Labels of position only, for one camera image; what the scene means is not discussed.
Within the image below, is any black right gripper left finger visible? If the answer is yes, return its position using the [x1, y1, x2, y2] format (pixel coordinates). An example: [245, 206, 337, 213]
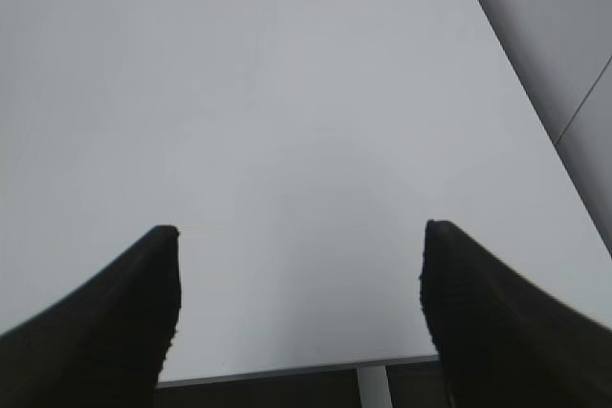
[1, 225, 182, 407]

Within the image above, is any white table leg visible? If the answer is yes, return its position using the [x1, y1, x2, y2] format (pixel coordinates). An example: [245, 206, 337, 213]
[357, 366, 393, 408]

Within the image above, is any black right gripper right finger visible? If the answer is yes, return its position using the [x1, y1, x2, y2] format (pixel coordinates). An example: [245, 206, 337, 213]
[420, 220, 611, 407]

